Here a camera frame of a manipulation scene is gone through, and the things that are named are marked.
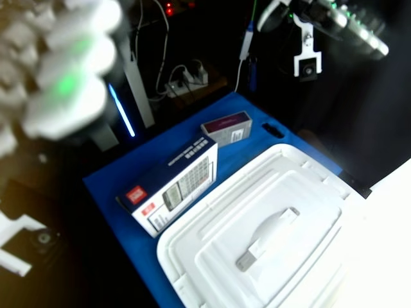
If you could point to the white tower with blue light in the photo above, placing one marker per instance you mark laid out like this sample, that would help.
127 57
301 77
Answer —
138 90

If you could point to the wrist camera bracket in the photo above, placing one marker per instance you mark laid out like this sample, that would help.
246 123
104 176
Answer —
43 238
306 41

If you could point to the small maroon box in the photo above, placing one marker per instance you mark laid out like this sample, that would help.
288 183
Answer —
228 126

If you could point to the blue white calculator box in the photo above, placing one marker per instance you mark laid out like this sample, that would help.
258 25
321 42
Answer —
173 183

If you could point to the blue fabric cloth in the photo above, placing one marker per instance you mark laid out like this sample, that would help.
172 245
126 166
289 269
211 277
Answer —
144 167

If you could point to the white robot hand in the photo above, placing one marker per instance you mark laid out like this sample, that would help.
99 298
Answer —
64 80
363 32

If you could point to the black device with red lights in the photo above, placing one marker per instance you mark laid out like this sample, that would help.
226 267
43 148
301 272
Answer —
169 9

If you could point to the white plastic lid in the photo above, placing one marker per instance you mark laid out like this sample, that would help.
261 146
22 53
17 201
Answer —
257 224

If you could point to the white power strip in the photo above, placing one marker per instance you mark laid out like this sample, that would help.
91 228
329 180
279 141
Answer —
192 75

